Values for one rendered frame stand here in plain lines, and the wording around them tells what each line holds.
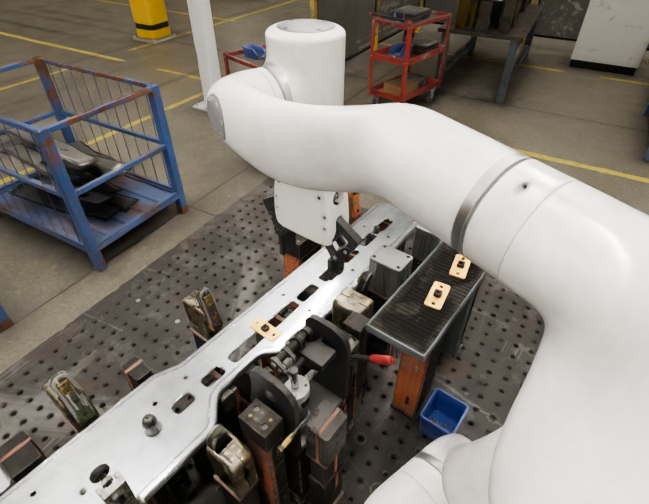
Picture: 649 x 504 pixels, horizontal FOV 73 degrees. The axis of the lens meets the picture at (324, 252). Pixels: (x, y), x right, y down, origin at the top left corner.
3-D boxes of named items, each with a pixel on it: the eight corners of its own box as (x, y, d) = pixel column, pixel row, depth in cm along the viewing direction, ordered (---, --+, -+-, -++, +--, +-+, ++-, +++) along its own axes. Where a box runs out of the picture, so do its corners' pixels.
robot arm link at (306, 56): (292, 168, 49) (356, 146, 53) (286, 40, 40) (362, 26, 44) (254, 141, 54) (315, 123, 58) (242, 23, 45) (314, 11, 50)
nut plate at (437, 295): (434, 281, 103) (435, 278, 102) (450, 287, 102) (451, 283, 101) (423, 304, 97) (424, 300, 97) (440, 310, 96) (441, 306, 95)
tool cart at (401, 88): (404, 91, 526) (415, -1, 464) (438, 101, 502) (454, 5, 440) (362, 110, 480) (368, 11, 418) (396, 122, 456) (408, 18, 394)
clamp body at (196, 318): (217, 358, 142) (197, 281, 120) (244, 378, 136) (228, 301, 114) (194, 378, 136) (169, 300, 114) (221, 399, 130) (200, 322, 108)
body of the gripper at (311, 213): (358, 159, 55) (354, 230, 62) (296, 137, 60) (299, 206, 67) (322, 184, 50) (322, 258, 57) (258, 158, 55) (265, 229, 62)
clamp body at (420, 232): (410, 292, 165) (424, 213, 142) (437, 305, 160) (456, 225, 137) (397, 306, 159) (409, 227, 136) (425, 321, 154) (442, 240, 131)
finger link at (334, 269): (359, 241, 59) (357, 277, 63) (340, 232, 61) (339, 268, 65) (346, 253, 57) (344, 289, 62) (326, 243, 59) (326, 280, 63)
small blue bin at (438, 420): (432, 403, 129) (437, 386, 124) (463, 423, 125) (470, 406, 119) (414, 431, 123) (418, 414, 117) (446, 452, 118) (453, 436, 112)
